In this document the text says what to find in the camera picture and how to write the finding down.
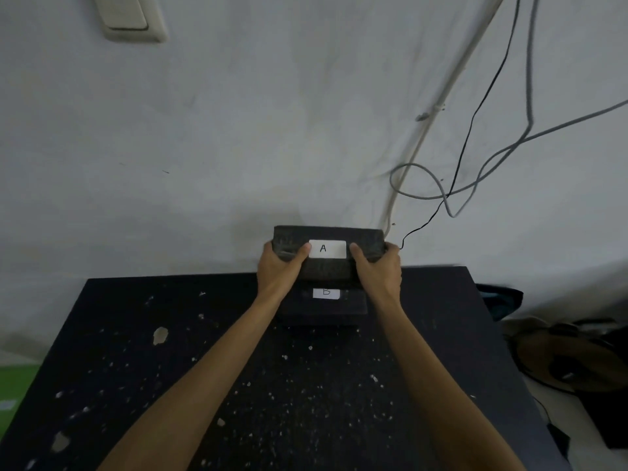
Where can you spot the person's left hand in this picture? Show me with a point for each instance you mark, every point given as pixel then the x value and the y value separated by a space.
pixel 274 272

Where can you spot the person's right hand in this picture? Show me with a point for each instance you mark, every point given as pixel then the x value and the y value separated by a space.
pixel 378 277

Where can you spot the person's left thumb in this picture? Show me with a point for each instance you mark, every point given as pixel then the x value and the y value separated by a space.
pixel 299 254

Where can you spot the person's right thumb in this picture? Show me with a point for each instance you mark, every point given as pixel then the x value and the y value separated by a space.
pixel 358 256

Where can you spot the dark grey block white label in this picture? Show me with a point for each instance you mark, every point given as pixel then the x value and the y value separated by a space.
pixel 326 255

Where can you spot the person's right forearm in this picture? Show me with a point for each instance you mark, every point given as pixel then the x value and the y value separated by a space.
pixel 441 387

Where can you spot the person's left forearm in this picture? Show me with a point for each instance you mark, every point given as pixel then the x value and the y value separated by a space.
pixel 189 387

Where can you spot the black block white label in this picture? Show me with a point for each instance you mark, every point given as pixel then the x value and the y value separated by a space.
pixel 326 301

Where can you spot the black speckled table mat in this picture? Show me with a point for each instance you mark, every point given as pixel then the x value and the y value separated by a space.
pixel 274 377

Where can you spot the dark blue bag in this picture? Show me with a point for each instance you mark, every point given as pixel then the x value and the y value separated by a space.
pixel 500 299

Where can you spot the brown round fan base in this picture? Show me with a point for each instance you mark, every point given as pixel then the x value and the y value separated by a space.
pixel 564 355

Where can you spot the green mat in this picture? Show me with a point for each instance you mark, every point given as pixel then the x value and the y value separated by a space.
pixel 14 392

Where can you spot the white wall switch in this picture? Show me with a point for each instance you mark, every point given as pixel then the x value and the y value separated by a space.
pixel 131 18

